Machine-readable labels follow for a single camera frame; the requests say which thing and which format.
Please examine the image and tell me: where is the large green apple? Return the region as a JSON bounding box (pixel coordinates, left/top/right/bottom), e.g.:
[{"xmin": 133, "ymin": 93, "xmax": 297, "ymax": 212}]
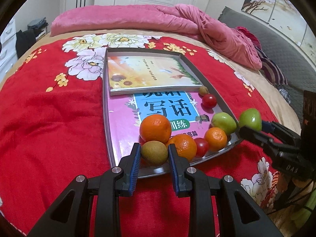
[{"xmin": 239, "ymin": 108, "xmax": 262, "ymax": 131}]

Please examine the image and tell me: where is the small orange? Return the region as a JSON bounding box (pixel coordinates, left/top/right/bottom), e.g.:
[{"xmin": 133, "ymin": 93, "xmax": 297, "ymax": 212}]
[{"xmin": 204, "ymin": 127, "xmax": 228, "ymax": 152}]

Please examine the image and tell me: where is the red tomato front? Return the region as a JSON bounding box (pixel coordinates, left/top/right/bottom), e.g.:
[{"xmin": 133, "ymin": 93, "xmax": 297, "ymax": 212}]
[{"xmin": 194, "ymin": 137, "xmax": 209, "ymax": 158}]

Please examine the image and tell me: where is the yellow-brown kiwi fruit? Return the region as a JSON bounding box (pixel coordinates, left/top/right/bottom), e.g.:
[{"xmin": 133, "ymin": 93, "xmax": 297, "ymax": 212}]
[{"xmin": 141, "ymin": 141, "xmax": 168, "ymax": 166}]

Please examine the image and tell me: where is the red cherry tomato by longan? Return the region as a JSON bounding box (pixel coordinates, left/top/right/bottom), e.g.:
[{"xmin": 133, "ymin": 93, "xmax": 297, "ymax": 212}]
[{"xmin": 202, "ymin": 94, "xmax": 217, "ymax": 109}]

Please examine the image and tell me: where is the small brown longan in box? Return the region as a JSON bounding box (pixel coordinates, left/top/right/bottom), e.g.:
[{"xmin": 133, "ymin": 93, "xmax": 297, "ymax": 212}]
[{"xmin": 198, "ymin": 86, "xmax": 209, "ymax": 97}]

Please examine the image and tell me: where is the pink chinese workbook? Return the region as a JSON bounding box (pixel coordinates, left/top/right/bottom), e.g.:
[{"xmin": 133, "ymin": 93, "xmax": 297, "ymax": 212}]
[{"xmin": 107, "ymin": 91, "xmax": 232, "ymax": 163}]

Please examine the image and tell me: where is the striped dark pillow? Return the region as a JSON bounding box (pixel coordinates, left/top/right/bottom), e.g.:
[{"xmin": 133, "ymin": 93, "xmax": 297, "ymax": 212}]
[{"xmin": 255, "ymin": 47, "xmax": 288, "ymax": 86}]

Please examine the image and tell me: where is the gray padded headboard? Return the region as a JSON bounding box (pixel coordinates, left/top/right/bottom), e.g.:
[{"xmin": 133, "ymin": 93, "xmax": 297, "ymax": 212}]
[{"xmin": 218, "ymin": 7, "xmax": 315, "ymax": 122}]

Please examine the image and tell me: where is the gray shallow cardboard box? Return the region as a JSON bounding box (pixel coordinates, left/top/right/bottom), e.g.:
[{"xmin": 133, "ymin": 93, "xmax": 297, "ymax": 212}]
[{"xmin": 103, "ymin": 48, "xmax": 233, "ymax": 167}]

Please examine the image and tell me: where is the red floral blanket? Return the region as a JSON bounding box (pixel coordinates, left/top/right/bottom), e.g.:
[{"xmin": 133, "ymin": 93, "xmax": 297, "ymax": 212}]
[{"xmin": 1, "ymin": 34, "xmax": 278, "ymax": 236}]

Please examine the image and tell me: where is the pink quilt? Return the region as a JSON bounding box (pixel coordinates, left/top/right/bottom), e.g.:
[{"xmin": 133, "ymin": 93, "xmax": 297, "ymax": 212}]
[{"xmin": 51, "ymin": 4, "xmax": 262, "ymax": 70}]

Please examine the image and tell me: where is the sunflower cover book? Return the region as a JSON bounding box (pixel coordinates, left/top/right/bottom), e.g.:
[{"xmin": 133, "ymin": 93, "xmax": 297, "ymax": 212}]
[{"xmin": 107, "ymin": 56, "xmax": 202, "ymax": 95}]

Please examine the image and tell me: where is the white drawer cabinet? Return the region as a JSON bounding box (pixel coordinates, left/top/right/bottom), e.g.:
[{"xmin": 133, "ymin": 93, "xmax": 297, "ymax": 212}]
[{"xmin": 0, "ymin": 17, "xmax": 18, "ymax": 81}]

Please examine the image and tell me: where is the black clothes pile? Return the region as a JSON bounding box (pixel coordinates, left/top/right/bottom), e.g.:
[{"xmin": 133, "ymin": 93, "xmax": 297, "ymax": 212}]
[{"xmin": 16, "ymin": 17, "xmax": 48, "ymax": 58}]

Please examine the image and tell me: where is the floral wall painting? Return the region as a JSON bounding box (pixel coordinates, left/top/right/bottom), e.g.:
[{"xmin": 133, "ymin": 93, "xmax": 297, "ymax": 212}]
[{"xmin": 241, "ymin": 0, "xmax": 315, "ymax": 61}]

